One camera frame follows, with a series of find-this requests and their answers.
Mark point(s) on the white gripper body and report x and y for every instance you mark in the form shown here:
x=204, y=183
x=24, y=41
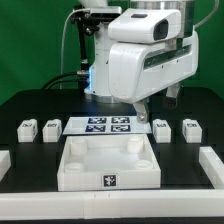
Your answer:
x=137, y=71

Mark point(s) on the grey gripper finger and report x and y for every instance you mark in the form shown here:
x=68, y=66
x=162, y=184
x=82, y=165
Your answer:
x=141, y=108
x=172, y=95

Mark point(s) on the white square tabletop part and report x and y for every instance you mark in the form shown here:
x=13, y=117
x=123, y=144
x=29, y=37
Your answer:
x=108, y=162

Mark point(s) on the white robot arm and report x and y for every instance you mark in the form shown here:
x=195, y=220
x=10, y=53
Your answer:
x=98, y=88

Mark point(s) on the white sheet with markers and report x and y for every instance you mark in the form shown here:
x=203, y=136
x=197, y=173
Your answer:
x=105, y=125

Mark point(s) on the white right fence block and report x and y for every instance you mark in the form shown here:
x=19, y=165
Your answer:
x=212, y=166

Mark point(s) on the white fence block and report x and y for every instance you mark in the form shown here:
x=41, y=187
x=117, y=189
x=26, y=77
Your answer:
x=5, y=163
x=212, y=166

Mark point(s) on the white left fence block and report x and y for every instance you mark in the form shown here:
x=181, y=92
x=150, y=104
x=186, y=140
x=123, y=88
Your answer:
x=5, y=163

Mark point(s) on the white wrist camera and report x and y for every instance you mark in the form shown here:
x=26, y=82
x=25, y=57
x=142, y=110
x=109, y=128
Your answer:
x=145, y=26

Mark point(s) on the black camera on stand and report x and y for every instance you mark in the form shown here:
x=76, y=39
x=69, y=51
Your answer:
x=99, y=14

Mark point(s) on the white front fence wall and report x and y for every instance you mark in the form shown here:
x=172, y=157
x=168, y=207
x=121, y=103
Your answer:
x=112, y=204

